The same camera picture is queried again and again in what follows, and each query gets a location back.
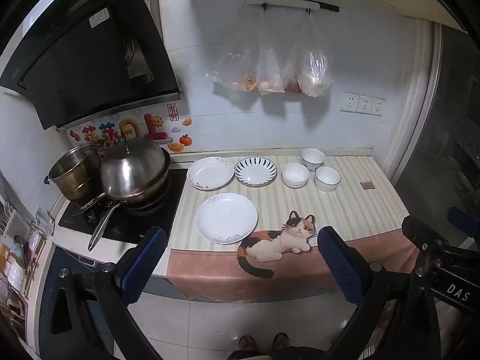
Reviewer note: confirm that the plain white bowl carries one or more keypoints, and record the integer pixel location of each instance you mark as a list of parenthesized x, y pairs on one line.
[(295, 175)]

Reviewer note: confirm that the white plate with blue stripes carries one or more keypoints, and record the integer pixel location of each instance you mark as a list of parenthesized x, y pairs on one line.
[(255, 171)]

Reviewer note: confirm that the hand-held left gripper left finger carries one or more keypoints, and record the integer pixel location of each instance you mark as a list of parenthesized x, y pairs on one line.
[(144, 266)]

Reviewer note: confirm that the clear plastic bag with food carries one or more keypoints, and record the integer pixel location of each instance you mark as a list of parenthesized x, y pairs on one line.
[(292, 78), (315, 71), (270, 75), (236, 67)]

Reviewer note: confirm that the white bowl with blue rim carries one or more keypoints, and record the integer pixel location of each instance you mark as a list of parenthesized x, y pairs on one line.
[(327, 179)]

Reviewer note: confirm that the colourful wall sticker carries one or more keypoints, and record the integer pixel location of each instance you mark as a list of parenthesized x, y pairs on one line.
[(150, 129)]

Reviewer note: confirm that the black gas stove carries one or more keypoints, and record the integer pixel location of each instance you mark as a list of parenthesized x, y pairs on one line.
[(157, 225)]

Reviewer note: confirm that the person's right foot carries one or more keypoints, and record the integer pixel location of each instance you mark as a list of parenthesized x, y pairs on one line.
[(280, 341)]

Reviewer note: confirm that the person's foot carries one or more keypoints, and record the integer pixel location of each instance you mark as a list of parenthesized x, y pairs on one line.
[(247, 343), (280, 341)]

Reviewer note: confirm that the striped cat print tablecloth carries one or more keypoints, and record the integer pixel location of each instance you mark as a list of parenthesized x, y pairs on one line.
[(337, 210)]

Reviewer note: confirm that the black range hood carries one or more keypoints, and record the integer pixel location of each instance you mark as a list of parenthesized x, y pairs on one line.
[(86, 56)]

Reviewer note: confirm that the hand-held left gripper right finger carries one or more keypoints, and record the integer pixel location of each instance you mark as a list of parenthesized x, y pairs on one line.
[(341, 266)]

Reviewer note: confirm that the white bowl with patterned side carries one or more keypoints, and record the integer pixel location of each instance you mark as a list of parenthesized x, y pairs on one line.
[(312, 158)]

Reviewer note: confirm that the wall hook rail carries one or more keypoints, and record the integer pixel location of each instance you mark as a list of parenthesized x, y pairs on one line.
[(292, 3)]

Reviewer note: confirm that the cluttered storage shelf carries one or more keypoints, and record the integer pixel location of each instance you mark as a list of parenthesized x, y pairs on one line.
[(17, 255)]

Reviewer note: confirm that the stainless steel wok lid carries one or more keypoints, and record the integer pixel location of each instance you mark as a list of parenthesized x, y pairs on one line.
[(131, 168)]

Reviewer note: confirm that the dark blue base cabinet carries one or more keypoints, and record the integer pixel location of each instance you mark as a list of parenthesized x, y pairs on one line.
[(56, 260)]

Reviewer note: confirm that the white wall power socket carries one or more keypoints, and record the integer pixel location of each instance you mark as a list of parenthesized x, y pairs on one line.
[(364, 105), (349, 102), (377, 107)]

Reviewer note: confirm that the glass door with white frame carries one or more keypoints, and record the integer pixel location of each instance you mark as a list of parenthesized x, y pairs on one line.
[(442, 120)]

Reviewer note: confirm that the white plate with floral print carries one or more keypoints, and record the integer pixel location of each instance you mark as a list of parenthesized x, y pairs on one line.
[(210, 172)]

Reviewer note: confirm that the stainless steel stock pot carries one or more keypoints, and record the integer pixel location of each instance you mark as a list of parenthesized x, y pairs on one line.
[(75, 172)]

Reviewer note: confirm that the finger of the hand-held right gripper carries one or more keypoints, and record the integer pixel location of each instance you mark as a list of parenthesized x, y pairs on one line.
[(467, 222), (422, 232)]

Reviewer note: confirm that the white plate with grey swirls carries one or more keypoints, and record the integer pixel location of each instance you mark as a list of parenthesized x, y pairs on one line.
[(227, 217)]

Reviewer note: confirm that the person's left foot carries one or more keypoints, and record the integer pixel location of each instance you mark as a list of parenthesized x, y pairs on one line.
[(247, 343)]

